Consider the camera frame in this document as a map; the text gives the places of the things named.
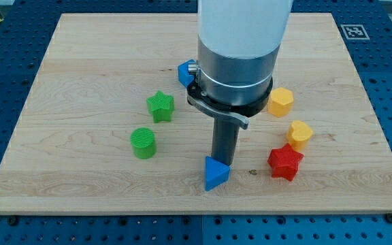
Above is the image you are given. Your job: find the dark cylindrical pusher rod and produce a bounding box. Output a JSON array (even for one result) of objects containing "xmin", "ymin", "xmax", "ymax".
[{"xmin": 211, "ymin": 118, "xmax": 240, "ymax": 166}]

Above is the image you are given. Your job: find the black flange mount plate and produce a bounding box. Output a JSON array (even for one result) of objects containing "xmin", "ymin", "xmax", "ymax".
[{"xmin": 186, "ymin": 78, "xmax": 273, "ymax": 129}]

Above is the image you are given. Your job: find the green star block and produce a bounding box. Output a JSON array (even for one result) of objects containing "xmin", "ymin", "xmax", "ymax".
[{"xmin": 146, "ymin": 91, "xmax": 174, "ymax": 123}]

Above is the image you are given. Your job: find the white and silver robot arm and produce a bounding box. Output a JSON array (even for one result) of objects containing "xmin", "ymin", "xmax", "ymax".
[{"xmin": 187, "ymin": 0, "xmax": 293, "ymax": 165}]

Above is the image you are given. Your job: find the red star block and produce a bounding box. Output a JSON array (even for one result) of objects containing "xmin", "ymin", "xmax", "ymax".
[{"xmin": 267, "ymin": 144, "xmax": 304, "ymax": 182}]

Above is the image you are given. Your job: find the blue triangle block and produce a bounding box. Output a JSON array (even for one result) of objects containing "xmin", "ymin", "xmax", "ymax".
[{"xmin": 205, "ymin": 156, "xmax": 231, "ymax": 191}]

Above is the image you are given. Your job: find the yellow hexagon block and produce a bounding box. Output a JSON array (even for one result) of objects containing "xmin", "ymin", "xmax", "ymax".
[{"xmin": 267, "ymin": 87, "xmax": 294, "ymax": 117}]

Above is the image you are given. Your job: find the yellow heart block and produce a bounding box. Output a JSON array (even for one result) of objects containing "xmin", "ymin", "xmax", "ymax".
[{"xmin": 287, "ymin": 120, "xmax": 314, "ymax": 151}]

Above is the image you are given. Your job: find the blue cube block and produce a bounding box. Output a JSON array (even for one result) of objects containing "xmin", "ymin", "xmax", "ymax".
[{"xmin": 178, "ymin": 59, "xmax": 196, "ymax": 88}]

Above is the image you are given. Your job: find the green cylinder block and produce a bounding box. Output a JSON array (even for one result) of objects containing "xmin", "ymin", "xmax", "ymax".
[{"xmin": 130, "ymin": 127, "xmax": 157, "ymax": 159}]

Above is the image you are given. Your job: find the wooden board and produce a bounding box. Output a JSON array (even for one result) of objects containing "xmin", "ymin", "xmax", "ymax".
[{"xmin": 0, "ymin": 13, "xmax": 392, "ymax": 215}]

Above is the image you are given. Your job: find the white fiducial marker tag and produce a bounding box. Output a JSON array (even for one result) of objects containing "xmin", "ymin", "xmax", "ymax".
[{"xmin": 341, "ymin": 24, "xmax": 370, "ymax": 40}]

